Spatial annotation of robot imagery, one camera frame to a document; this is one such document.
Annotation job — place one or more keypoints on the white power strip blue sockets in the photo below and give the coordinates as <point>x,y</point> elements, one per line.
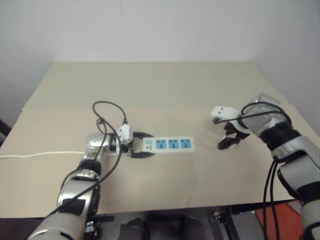
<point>170,144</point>

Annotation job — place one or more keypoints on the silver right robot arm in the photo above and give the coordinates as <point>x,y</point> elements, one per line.
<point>287,140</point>

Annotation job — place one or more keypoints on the small metal clamp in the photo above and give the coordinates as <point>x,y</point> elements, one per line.
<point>90,226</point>

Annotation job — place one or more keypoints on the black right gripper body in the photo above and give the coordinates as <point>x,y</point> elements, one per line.
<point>235,130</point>

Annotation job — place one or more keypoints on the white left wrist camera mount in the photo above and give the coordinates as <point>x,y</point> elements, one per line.
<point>125,133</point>

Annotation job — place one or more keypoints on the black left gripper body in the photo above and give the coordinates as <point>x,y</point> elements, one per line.
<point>129,148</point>

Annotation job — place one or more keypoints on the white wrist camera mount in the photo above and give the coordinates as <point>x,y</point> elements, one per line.
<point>223,113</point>
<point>125,133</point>

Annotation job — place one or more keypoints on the grey metal frame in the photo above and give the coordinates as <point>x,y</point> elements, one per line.
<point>225,222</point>

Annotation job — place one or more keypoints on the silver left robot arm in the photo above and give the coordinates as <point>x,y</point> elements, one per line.
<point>75,197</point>

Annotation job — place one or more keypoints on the orange red object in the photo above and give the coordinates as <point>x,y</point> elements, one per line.
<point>282,220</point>

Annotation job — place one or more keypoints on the dark rounded shape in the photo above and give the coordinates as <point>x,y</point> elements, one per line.
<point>132,228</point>

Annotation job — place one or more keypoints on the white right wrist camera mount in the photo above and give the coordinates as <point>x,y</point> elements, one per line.
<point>223,113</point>

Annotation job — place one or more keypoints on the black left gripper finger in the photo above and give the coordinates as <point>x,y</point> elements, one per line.
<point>142,135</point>
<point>141,155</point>

